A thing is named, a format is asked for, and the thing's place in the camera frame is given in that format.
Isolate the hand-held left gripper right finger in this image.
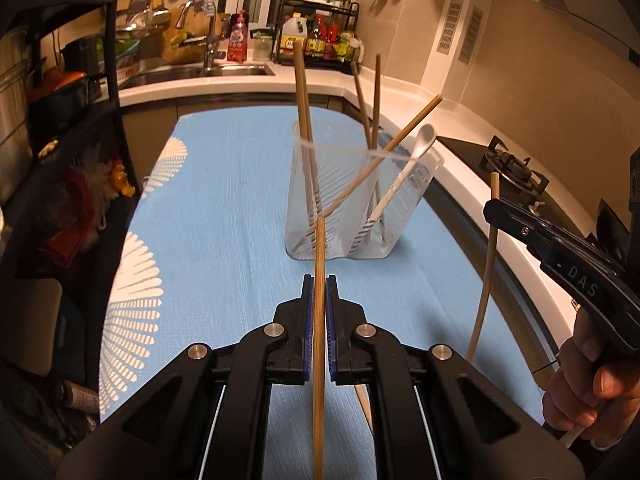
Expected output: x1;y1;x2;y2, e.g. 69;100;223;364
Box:
326;275;586;480

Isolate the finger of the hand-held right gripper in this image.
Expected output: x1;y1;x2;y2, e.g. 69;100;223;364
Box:
483;198;557;262

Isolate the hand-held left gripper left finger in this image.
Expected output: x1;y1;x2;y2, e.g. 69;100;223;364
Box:
55;274;314;480

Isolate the clear plastic utensil holder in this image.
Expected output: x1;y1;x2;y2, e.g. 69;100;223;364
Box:
285;120;445;261

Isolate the person's right hand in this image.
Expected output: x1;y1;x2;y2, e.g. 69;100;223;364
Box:
542;306;640;442

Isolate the black gas stove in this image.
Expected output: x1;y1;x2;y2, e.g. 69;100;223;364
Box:
437;135;640;261

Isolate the blue patterned tablecloth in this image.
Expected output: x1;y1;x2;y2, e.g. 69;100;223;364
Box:
97;105;556;480

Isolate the range hood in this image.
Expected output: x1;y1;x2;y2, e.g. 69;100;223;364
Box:
520;0;640;66

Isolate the green packet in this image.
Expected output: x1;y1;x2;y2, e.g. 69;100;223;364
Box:
340;32;363;61

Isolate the red cap sauce bottle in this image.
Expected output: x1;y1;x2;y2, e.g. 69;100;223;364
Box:
325;17;342;58

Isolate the black spice rack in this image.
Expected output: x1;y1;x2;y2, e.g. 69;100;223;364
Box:
274;0;361;68

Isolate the dark sauce bottle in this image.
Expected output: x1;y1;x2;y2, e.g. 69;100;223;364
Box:
306;15;326;58

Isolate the beige storage box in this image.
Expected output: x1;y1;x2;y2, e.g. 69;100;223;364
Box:
0;277;63;376

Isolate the steel sink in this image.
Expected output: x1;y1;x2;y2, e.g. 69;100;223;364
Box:
120;62;276;88

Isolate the clear jar with green lid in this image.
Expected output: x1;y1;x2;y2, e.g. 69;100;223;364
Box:
252;30;273;62

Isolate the red dish soap bottle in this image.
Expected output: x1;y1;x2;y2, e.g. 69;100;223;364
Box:
227;10;249;63

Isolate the chrome faucet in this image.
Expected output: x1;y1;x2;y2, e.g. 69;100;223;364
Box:
175;0;228;71

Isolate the steel bowl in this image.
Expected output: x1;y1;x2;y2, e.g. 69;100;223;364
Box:
117;7;161;41

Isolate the black metal shelf rack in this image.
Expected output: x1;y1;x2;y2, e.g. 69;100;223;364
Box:
0;0;143;411

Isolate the orange pot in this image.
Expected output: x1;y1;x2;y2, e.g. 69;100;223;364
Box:
30;70;88;106

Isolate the black pot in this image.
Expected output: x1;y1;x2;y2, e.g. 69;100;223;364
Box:
62;35;106;73

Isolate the white wall vent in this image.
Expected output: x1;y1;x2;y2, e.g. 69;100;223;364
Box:
436;0;463;55
459;6;485;65

